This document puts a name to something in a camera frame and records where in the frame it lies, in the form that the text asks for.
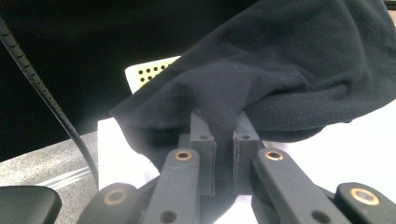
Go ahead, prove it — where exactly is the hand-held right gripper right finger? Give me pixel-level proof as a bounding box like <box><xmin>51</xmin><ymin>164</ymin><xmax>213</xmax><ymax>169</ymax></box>
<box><xmin>233</xmin><ymin>111</ymin><xmax>265</xmax><ymax>195</ymax></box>

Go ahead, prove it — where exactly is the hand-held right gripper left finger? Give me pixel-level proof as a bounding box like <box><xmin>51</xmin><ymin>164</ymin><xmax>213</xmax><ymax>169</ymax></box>
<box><xmin>190</xmin><ymin>111</ymin><xmax>218</xmax><ymax>197</ymax></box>

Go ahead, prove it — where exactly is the black tank top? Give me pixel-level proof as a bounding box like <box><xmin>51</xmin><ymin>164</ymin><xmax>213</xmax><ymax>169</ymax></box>
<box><xmin>109</xmin><ymin>0</ymin><xmax>396</xmax><ymax>224</ymax></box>

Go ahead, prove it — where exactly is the pale yellow plastic basket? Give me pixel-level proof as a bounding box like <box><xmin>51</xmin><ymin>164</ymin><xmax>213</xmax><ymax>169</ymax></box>
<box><xmin>124</xmin><ymin>55</ymin><xmax>181</xmax><ymax>94</ymax></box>

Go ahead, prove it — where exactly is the white table sheet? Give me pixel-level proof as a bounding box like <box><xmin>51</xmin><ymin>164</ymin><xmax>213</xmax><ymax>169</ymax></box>
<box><xmin>97</xmin><ymin>99</ymin><xmax>396</xmax><ymax>224</ymax></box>

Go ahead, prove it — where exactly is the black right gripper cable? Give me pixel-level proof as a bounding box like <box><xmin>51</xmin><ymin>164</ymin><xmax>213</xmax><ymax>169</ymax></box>
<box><xmin>0</xmin><ymin>17</ymin><xmax>100</xmax><ymax>191</ymax></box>

